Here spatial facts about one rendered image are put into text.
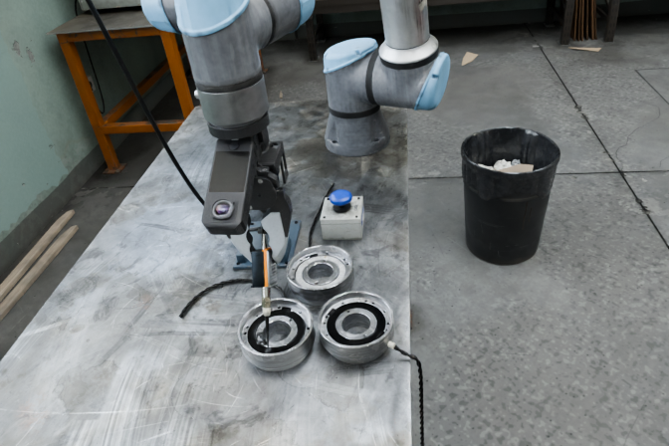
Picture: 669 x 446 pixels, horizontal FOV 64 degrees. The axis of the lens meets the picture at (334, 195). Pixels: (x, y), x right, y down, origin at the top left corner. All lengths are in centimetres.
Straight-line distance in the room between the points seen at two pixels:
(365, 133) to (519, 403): 93
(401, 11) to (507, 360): 117
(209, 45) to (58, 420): 52
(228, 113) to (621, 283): 176
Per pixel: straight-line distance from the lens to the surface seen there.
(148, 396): 79
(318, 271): 87
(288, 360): 74
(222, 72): 58
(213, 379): 78
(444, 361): 178
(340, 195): 92
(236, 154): 62
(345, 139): 118
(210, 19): 56
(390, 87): 109
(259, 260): 70
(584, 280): 212
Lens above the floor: 138
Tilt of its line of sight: 33 degrees down
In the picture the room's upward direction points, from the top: 7 degrees counter-clockwise
